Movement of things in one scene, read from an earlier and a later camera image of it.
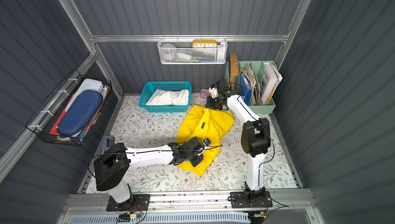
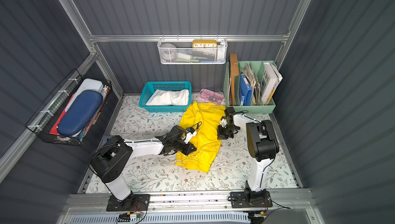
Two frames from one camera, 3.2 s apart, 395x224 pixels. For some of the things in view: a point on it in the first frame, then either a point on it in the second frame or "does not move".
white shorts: [162, 97] does not move
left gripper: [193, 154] -> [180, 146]
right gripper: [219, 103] -> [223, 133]
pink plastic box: [203, 94] does not move
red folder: [54, 130] does not move
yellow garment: [204, 124] does not move
